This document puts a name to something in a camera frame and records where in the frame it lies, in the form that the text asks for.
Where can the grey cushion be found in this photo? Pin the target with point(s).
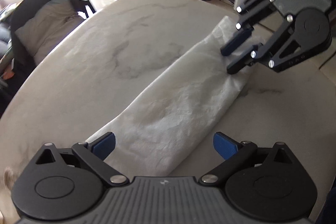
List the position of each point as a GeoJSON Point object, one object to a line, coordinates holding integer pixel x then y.
{"type": "Point", "coordinates": [50, 25]}

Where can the white plastic shopping bag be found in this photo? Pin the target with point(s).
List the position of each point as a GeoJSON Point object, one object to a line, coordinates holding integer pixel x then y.
{"type": "Point", "coordinates": [172, 116]}

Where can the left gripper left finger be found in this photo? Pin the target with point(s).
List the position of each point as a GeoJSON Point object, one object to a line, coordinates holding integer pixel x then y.
{"type": "Point", "coordinates": [59, 184]}

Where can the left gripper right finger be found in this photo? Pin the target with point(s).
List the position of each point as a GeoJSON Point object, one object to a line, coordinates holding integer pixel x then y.
{"type": "Point", "coordinates": [265, 184]}

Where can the black armchair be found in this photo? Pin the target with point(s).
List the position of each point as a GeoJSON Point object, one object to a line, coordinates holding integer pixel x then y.
{"type": "Point", "coordinates": [23, 62]}

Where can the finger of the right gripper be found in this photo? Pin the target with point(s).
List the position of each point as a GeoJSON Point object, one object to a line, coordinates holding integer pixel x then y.
{"type": "Point", "coordinates": [306, 36]}
{"type": "Point", "coordinates": [250, 12]}

